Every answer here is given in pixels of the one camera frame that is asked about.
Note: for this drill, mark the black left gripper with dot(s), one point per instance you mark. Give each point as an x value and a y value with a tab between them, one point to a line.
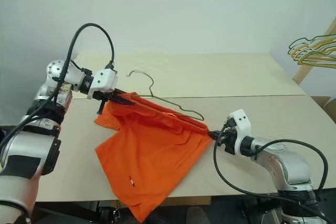
103	96

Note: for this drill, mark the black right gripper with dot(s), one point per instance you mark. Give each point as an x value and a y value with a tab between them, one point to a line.
229	138

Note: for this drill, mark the orange shorts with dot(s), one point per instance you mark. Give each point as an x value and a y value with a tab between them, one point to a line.
147	153

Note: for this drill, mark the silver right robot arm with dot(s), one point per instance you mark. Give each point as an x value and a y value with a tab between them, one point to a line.
283	166

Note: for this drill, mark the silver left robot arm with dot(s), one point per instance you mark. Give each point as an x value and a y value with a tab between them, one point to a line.
25	140

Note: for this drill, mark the brown cardboard under table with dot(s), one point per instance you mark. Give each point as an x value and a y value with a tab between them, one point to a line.
183	200

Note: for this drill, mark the bundle of clothes hangers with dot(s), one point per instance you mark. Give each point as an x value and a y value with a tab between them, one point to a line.
304	73

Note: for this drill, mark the black device under table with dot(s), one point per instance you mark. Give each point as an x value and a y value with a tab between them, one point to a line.
109	212

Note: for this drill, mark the bundle of coloured hangers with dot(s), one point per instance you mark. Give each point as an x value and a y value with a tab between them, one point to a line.
296	44

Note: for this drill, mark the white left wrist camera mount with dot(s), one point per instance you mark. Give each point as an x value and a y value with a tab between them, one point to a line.
105	79

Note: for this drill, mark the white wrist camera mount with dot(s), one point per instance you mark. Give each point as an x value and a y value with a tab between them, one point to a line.
105	79
240	119

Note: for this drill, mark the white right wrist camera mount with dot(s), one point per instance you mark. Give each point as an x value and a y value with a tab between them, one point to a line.
240	119

